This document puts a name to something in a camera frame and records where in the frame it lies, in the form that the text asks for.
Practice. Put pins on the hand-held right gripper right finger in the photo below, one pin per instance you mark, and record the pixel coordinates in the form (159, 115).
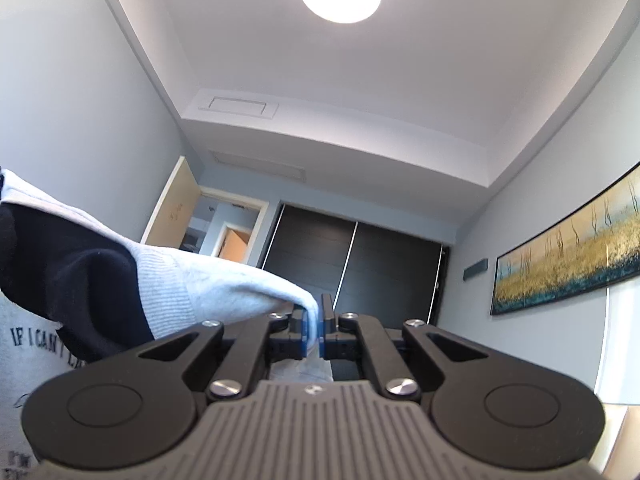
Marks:
(325, 346)

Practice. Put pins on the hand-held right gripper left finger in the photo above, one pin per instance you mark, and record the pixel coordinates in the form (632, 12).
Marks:
(300, 334)

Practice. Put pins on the grey sweatshirt with navy lining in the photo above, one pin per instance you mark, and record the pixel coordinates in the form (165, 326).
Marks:
(210, 280)

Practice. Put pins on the black sliding wardrobe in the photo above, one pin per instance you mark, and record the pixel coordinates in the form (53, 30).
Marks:
(350, 260)

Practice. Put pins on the orange hallway door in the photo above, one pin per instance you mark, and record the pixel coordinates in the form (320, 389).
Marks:
(235, 245)

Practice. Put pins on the wooden door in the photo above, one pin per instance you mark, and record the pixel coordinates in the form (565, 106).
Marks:
(172, 207)

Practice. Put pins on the white ceiling hatch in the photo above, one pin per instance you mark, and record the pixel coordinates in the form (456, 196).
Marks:
(237, 106)

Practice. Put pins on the framed landscape painting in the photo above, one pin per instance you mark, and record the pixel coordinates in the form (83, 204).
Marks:
(565, 255)

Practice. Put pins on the white curved panel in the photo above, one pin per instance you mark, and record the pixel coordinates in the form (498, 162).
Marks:
(617, 350)

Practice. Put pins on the grey wall plate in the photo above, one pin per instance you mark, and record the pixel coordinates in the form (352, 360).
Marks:
(475, 268)

